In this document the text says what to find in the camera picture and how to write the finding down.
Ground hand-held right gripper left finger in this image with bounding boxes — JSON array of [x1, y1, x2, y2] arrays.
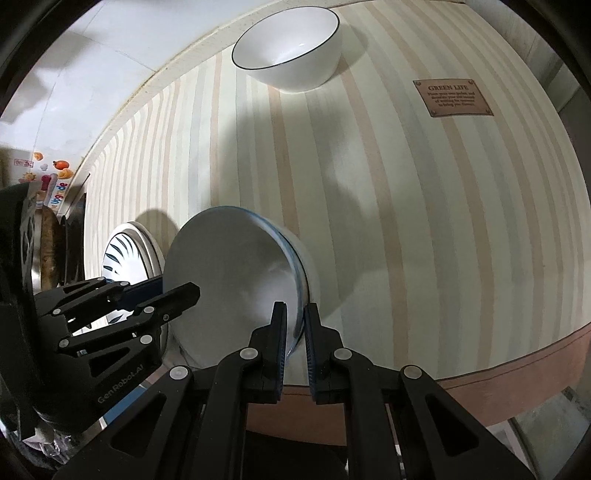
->
[[53, 301, 290, 480]]

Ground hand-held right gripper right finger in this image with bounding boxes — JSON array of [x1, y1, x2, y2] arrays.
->
[[302, 301, 539, 480]]

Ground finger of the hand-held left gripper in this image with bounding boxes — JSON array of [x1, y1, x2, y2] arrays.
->
[[56, 283, 202, 370], [34, 276, 165, 330]]

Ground blue patterned white bowl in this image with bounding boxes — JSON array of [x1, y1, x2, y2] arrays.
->
[[163, 205, 321, 370]]

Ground blue striped white plate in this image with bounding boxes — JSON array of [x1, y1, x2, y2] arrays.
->
[[99, 222, 166, 324]]

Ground crumpled clear plastic wrap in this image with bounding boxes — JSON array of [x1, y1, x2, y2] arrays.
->
[[23, 413, 105, 464]]

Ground striped cat print tablecloth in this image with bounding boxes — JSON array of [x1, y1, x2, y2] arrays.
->
[[83, 0, 591, 444]]

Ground black rimmed white bowl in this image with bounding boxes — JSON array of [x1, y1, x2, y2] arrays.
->
[[231, 6, 343, 93]]

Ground brown label patch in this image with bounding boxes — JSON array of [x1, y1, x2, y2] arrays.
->
[[412, 78, 494, 119]]

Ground colourful wall stickers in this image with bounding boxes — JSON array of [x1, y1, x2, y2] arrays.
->
[[14, 152, 75, 209]]

